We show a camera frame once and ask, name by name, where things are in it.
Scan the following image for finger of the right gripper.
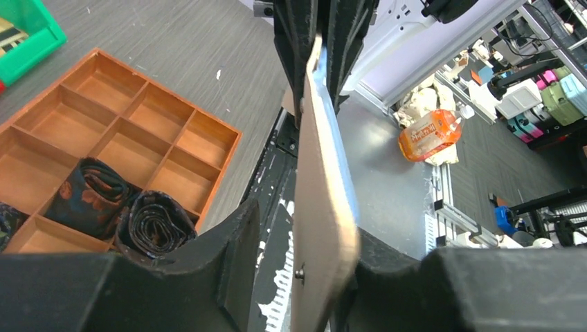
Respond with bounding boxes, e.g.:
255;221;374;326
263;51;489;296
273;0;318;128
326;0;377;110

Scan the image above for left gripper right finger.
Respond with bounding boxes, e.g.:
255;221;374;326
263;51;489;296
329;231;586;331

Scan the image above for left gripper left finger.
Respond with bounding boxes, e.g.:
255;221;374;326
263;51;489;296
1;199;260;331

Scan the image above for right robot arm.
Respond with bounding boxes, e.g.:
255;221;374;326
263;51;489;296
254;1;522;126

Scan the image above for gold cards in green bin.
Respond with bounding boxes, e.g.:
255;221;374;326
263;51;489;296
0;18;29;57

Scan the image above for blue tool on floor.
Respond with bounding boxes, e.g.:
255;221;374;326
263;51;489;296
494;205;519;236

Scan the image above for large rolled black belt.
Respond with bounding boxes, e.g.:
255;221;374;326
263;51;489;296
114;190;198;266

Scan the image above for crumpled white cloth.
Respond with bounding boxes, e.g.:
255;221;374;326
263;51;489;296
392;74;459;166

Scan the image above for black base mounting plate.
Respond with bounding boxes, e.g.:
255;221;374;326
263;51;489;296
245;109;299;331

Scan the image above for orange drink bottle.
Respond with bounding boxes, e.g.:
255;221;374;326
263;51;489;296
398;109;464;162

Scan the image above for rolled black belt middle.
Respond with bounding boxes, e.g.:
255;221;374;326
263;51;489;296
44;157;141;240

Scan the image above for wooden compartment tray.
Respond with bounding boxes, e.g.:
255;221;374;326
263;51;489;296
1;49;242;254

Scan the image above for rolled belt bottom left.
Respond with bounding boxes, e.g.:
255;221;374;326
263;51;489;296
1;202;29;252

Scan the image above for pastel suitcases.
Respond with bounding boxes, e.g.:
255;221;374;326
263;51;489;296
506;66;586;145

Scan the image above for green plastic bin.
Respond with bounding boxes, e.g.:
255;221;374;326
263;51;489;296
1;0;67;91

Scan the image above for aluminium front rail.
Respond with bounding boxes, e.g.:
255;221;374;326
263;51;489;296
424;164;498;253

